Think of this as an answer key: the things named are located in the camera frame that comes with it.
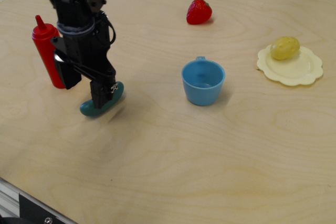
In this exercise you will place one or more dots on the yellow toy potato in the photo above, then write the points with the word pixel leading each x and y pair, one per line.
pixel 284 47

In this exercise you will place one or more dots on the black corner bracket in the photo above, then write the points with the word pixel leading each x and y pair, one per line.
pixel 35 211

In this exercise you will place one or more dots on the blue plastic cup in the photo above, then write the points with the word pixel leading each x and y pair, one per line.
pixel 202 81

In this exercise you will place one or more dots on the cream scalloped plate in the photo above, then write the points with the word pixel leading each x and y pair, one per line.
pixel 304 68

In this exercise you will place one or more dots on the red squeeze bottle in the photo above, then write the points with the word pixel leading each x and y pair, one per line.
pixel 41 36

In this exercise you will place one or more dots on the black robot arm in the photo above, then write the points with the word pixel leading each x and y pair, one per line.
pixel 81 9

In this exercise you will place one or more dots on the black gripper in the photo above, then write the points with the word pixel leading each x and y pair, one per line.
pixel 82 51

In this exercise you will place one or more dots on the green toy cucumber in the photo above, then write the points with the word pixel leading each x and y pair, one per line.
pixel 88 108

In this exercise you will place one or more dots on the red toy strawberry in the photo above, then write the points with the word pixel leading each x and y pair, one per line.
pixel 198 12

